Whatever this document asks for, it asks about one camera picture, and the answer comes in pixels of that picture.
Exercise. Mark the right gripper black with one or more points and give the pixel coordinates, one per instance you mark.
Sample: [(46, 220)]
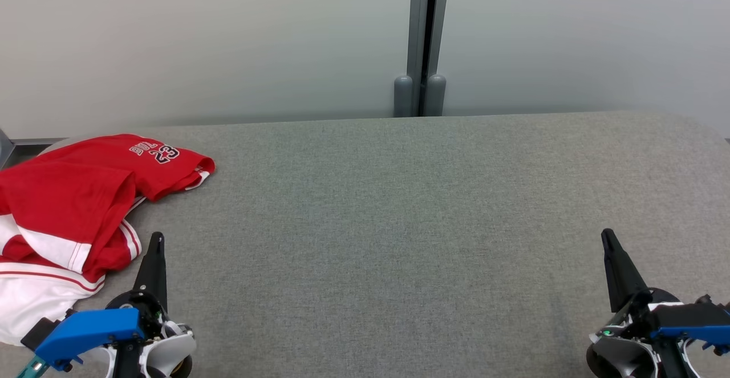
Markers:
[(639, 315)]

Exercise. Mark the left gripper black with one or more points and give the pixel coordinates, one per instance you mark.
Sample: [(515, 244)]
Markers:
[(154, 315)]

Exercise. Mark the red shorts with white stripes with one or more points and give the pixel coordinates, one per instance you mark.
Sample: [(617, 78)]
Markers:
[(85, 195)]

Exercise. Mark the red jersey with white trim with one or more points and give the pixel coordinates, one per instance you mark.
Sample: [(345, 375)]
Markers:
[(28, 304)]

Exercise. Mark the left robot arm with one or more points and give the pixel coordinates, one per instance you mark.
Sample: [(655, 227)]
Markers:
[(171, 349)]

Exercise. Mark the dark grey rounded object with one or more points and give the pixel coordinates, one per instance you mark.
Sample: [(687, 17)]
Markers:
[(4, 147)]

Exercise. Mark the left blue camera mount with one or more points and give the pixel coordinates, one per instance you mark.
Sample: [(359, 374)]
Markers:
[(91, 332)]

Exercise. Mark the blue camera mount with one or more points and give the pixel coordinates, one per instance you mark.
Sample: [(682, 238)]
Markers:
[(91, 332), (701, 334)]

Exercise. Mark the right blue camera mount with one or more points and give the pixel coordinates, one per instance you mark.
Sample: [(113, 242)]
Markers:
[(701, 334)]

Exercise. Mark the grey cylindrical post bumper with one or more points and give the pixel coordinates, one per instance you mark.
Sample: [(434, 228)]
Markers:
[(403, 96), (436, 96)]

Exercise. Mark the grey metal wall post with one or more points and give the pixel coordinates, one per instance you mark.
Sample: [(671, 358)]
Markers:
[(426, 24)]

